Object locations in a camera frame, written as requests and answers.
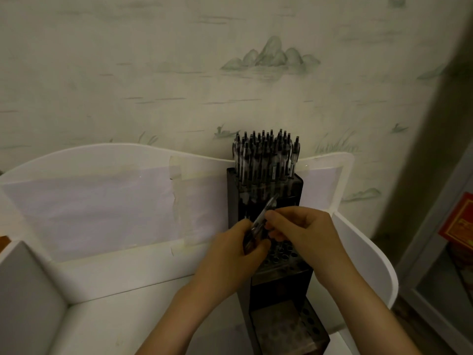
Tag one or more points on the white curved-back shelf unit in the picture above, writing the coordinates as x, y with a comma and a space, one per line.
111, 284

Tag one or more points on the person's left forearm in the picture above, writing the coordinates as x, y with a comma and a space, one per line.
173, 325

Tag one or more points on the black tiered pen holder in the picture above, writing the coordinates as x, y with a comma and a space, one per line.
273, 288

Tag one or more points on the red sign plate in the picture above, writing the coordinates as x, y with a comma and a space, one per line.
460, 225

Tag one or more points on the grey door frame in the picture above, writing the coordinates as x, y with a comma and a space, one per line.
417, 251

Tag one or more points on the row of black pens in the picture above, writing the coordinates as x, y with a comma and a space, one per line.
266, 155

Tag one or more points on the dark glass cabinet door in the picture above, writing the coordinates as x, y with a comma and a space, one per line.
443, 288

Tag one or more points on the person's right hand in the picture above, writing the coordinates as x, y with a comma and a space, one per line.
317, 244

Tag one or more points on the bunch of black pens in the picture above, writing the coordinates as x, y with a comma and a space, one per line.
264, 214

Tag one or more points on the person's right forearm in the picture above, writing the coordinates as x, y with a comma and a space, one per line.
369, 321

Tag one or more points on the person's left hand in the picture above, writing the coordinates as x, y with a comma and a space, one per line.
225, 269

